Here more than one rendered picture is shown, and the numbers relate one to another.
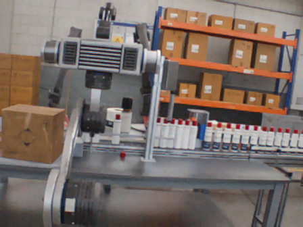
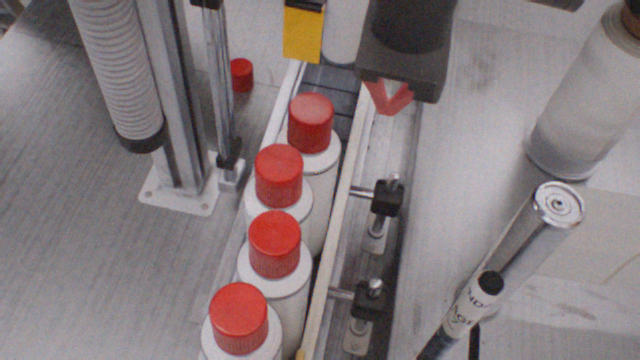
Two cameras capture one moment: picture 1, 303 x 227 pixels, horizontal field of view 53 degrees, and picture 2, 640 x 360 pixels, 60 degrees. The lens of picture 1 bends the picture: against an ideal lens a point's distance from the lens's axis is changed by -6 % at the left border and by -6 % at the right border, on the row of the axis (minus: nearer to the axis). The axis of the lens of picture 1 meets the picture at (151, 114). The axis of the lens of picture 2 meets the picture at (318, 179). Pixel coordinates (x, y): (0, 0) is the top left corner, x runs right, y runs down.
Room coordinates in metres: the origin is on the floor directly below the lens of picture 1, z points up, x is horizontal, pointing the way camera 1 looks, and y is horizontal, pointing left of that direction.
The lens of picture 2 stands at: (2.28, -0.30, 1.38)
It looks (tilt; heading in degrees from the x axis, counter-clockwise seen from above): 56 degrees down; 107
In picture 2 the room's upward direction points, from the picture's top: 7 degrees clockwise
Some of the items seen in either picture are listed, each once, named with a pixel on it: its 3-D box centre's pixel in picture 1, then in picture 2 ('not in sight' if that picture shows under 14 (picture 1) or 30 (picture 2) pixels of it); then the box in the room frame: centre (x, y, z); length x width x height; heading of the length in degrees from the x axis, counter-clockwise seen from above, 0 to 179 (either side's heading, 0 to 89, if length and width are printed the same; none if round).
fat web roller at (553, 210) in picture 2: not in sight; (511, 260); (2.38, -0.04, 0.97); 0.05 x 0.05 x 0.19
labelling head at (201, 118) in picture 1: (195, 128); not in sight; (2.34, -0.34, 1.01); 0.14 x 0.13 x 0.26; 101
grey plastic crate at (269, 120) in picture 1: (289, 125); not in sight; (3.81, -1.72, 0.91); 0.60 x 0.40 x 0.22; 99
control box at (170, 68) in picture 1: (166, 75); not in sight; (2.10, -0.06, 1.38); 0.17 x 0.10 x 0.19; 156
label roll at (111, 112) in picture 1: (117, 118); not in sight; (2.72, 0.28, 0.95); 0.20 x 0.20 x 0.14
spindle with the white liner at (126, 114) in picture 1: (126, 116); (629, 56); (2.43, 0.19, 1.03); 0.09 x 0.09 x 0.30
